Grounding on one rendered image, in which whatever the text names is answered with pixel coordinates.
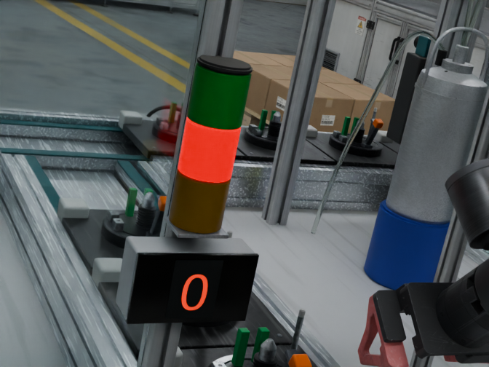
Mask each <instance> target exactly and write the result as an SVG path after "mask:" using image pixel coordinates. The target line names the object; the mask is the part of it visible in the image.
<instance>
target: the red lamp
mask: <svg viewBox="0 0 489 367"><path fill-rule="evenodd" d="M240 131H241V128H238V129H235V130H222V129H216V128H211V127H206V126H203V125H199V124H197V123H195V122H192V121H191V120H190V119H189V118H188V117H187V118H186V125H185V130H184V134H183V142H182V146H181V150H180V158H179V163H178V170H179V171H180V172H181V173H182V174H184V175H185V176H188V177H189V178H192V179H196V180H198V181H206V182H213V183H220V182H225V181H228V180H230V179H231V175H232V171H233V167H234V160H235V156H236V150H237V146H238V142H239V135H240Z"/></svg>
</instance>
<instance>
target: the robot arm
mask: <svg viewBox="0 0 489 367"><path fill-rule="evenodd" d="M445 188H446V189H447V192H448V195H449V197H450V200H451V202H452V204H453V207H454V209H455V211H456V214H457V216H458V220H459V221H460V223H461V226H462V229H463V231H464V234H465V235H466V238H467V241H468V243H469V246H470V248H473V249H484V250H489V158H487V159H482V160H480V161H477V162H473V163H472V164H470V165H467V166H465V167H463V168H461V169H460V170H458V171H456V172H455V173H454V174H452V175H451V176H450V177H449V178H448V179H447V180H446V182H445ZM400 313H405V314H406V315H411V317H412V321H413V326H414V329H415V332H416V335H415V336H414V337H412V340H413V346H414V348H415V351H416V354H417V356H418V357H419V358H421V359H423V358H425V357H426V356H441V355H444V359H445V361H447V362H459V363H489V259H487V260H486V261H484V262H482V263H481V264H480V265H479V266H477V267H475V268H474V269H473V270H472V271H470V272H469V273H467V274H466V275H464V276H463V277H462V278H460V279H459V280H457V281H456V282H454V283H405V284H403V285H402V286H400V287H399V288H398V289H397V290H379V291H377V292H375V293H374V294H373V295H372V296H371V297H370V298H369V303H368V310H367V322H366V328H365V332H364V334H363V336H362V340H361V342H360V345H359V348H358V355H359V361H360V363H361V364H362V365H367V366H378V367H409V364H408V359H407V356H406V353H405V348H404V344H403V341H404V340H406V335H405V330H404V327H403V324H402V318H401V316H400ZM377 333H379V336H380V340H381V347H380V352H381V354H380V355H373V354H370V352H369V349H370V346H371V344H372V343H373V340H374V338H375V336H376V334H377Z"/></svg>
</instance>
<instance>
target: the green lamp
mask: <svg viewBox="0 0 489 367"><path fill-rule="evenodd" d="M251 76H252V74H251V73H249V74H247V75H234V74H225V73H221V72H217V71H212V70H210V69H207V68H204V67H202V66H200V65H199V63H197V64H196V68H195V72H194V80H193V84H192V89H191V97H190V101H189V105H188V113H187V117H188V118H189V119H190V120H191V121H192V122H195V123H197V124H199V125H203V126H206V127H211V128H216V129H222V130H235V129H238V128H240V127H241V126H242V120H243V116H244V112H245V105H246V101H247V94H248V90H249V86H250V80H251Z"/></svg>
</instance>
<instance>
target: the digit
mask: <svg viewBox="0 0 489 367"><path fill-rule="evenodd" d="M223 261H224V260H175V268H174V272H173V276H172V283H171V288H170V295H169V299H168V304H167V311H166V315H165V318H195V317H212V315H213V311H214V307H215V300H216V296H217V292H218V286H219V282H220V276H221V272H222V268H223Z"/></svg>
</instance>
